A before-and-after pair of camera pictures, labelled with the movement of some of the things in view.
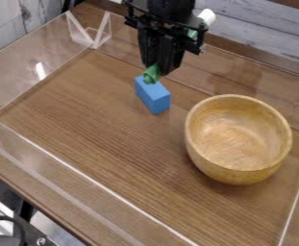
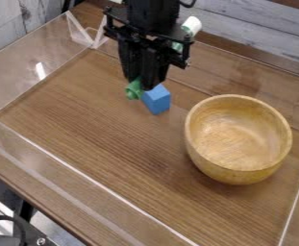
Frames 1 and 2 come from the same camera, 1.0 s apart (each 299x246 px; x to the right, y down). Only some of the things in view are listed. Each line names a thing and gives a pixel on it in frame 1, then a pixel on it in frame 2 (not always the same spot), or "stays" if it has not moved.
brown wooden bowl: [238, 137] stays
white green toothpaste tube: [205, 19] to [192, 28]
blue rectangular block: [153, 95] stays
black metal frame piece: [34, 236] stays
